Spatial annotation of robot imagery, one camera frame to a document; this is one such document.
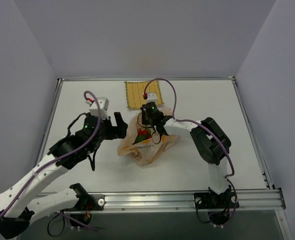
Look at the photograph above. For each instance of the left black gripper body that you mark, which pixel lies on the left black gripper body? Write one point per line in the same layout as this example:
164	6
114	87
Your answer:
113	128

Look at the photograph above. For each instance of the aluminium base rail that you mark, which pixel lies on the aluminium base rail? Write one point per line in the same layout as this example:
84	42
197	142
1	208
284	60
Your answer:
184	201

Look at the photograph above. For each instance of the translucent banana print plastic bag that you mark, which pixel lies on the translucent banana print plastic bag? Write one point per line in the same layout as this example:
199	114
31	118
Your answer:
147	151

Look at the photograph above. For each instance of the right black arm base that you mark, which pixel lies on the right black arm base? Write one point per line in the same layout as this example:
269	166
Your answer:
221	208

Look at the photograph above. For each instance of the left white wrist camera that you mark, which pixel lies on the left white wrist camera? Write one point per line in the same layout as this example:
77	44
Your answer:
99	107

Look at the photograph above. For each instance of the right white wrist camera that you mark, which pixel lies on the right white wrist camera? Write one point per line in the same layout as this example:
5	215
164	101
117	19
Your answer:
150	97

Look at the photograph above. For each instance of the yellow woven mat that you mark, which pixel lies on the yellow woven mat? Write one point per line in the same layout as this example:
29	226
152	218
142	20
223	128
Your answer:
134	91

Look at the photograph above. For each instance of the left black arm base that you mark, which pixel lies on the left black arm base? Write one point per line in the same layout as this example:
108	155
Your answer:
85	203

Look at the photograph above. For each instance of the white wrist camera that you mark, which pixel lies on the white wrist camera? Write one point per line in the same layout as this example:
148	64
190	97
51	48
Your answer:
99	107
150	97

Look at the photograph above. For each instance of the fake strawberry bunch with leaves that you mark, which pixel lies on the fake strawberry bunch with leaves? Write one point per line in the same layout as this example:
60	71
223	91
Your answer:
142	135

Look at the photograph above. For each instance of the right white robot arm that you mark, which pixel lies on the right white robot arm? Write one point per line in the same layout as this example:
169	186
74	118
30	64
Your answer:
211	142

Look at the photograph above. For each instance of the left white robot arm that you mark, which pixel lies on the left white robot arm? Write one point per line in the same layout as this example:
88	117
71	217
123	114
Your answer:
19	206

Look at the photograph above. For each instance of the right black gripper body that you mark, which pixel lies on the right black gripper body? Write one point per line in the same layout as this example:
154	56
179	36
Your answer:
150	120

